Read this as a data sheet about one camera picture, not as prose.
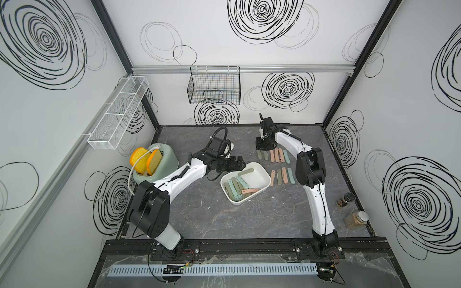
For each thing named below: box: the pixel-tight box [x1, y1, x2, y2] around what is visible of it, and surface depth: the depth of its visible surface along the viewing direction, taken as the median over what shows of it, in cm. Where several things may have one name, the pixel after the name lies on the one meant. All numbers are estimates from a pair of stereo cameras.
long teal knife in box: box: [227, 179, 240, 201], surface depth 91 cm
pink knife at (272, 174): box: [270, 169, 276, 187], surface depth 98 cm
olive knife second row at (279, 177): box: [276, 168, 283, 186], surface depth 98 cm
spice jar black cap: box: [342, 192, 356, 204], surface depth 80 cm
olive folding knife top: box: [237, 168, 254, 177], surface depth 98 cm
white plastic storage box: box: [220, 162, 272, 206], surface depth 96 cm
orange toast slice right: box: [146, 148, 163, 176], surface depth 79 cm
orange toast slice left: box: [129, 147, 151, 175], surface depth 80 cm
